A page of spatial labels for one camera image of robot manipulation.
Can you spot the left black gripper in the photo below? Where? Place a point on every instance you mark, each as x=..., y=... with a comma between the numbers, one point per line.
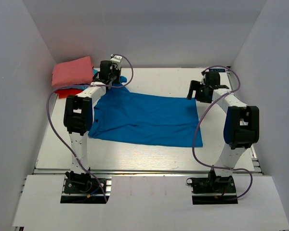
x=117, y=81

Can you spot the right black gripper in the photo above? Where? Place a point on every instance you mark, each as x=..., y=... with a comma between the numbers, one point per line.
x=194, y=85

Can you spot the blue t shirt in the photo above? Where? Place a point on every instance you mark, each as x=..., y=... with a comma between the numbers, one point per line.
x=124, y=116

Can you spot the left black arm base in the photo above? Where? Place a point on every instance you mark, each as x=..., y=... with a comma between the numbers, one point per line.
x=71, y=187

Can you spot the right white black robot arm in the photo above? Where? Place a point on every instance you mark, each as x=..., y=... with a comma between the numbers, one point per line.
x=241, y=128

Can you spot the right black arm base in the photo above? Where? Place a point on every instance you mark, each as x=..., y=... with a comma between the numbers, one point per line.
x=206, y=185

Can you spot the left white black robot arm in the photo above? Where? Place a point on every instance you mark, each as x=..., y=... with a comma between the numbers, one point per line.
x=78, y=116

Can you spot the turquoise folded t shirt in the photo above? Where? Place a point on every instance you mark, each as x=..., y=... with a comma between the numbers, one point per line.
x=80, y=86

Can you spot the blue label sticker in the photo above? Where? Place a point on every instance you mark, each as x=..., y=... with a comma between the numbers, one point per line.
x=220, y=70

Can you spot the pink folded t shirt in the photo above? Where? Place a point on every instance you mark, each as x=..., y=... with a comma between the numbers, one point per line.
x=79, y=71

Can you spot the red folded t shirt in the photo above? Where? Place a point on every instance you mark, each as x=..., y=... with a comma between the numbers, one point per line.
x=63, y=93

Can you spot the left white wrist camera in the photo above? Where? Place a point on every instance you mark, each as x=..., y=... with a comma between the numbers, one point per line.
x=116, y=61

